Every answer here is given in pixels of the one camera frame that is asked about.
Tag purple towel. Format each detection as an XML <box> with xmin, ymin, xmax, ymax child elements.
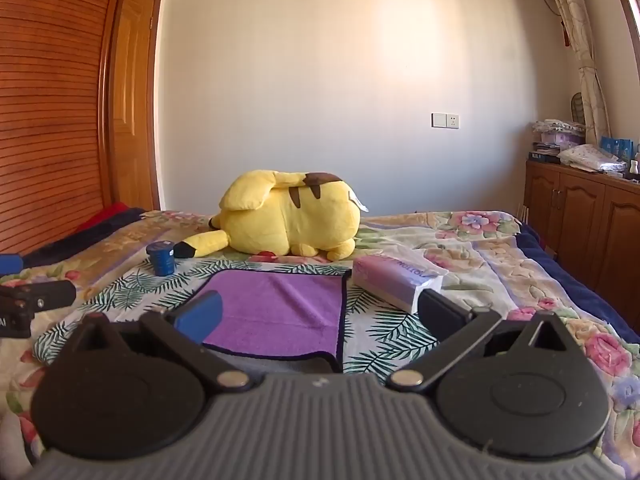
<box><xmin>197</xmin><ymin>268</ymin><xmax>354</xmax><ymax>372</ymax></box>

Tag wooden cabinet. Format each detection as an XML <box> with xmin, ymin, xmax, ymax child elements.
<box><xmin>524</xmin><ymin>159</ymin><xmax>640</xmax><ymax>332</ymax></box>

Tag purple tissue pack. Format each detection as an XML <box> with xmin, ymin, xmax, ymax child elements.
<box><xmin>352</xmin><ymin>254</ymin><xmax>449</xmax><ymax>314</ymax></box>

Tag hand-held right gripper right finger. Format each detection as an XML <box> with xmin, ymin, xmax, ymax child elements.
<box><xmin>386</xmin><ymin>287</ymin><xmax>569</xmax><ymax>393</ymax></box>

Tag patterned beige curtain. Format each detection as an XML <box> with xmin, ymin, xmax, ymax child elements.
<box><xmin>537</xmin><ymin>0</ymin><xmax>614</xmax><ymax>147</ymax></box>

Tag blue cup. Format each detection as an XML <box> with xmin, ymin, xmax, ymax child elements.
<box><xmin>146</xmin><ymin>241</ymin><xmax>176</xmax><ymax>277</ymax></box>

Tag louvered wooden wardrobe door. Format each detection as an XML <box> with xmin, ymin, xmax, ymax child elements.
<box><xmin>0</xmin><ymin>0</ymin><xmax>134</xmax><ymax>257</ymax></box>

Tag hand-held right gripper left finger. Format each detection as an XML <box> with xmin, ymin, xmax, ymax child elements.
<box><xmin>62</xmin><ymin>290</ymin><xmax>253</xmax><ymax>395</ymax></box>

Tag woven hand fan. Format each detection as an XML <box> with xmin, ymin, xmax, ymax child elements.
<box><xmin>569</xmin><ymin>91</ymin><xmax>589</xmax><ymax>124</ymax></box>

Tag blue boxes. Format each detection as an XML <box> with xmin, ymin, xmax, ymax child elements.
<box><xmin>599</xmin><ymin>135</ymin><xmax>637</xmax><ymax>162</ymax></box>

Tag wooden room door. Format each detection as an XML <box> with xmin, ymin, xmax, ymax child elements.
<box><xmin>107</xmin><ymin>0</ymin><xmax>164</xmax><ymax>212</ymax></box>

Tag red cloth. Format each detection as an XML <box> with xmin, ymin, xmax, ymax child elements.
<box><xmin>75</xmin><ymin>203</ymin><xmax>132</xmax><ymax>234</ymax></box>

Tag bagged folded cloth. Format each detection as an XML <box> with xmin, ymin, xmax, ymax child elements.
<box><xmin>557</xmin><ymin>143</ymin><xmax>632</xmax><ymax>175</ymax></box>

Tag yellow plush toy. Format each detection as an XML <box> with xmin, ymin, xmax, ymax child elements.
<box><xmin>172</xmin><ymin>170</ymin><xmax>370</xmax><ymax>262</ymax></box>

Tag stack of boxes and cloths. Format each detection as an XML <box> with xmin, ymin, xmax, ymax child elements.
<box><xmin>529</xmin><ymin>118</ymin><xmax>589</xmax><ymax>164</ymax></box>

